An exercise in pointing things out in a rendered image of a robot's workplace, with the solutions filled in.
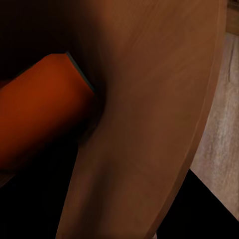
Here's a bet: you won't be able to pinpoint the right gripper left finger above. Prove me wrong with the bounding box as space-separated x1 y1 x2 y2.
0 132 78 239

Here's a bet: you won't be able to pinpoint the trash can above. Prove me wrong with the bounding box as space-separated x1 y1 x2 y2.
0 0 227 239

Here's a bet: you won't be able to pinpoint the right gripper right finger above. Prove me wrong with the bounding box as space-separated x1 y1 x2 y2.
156 168 239 239

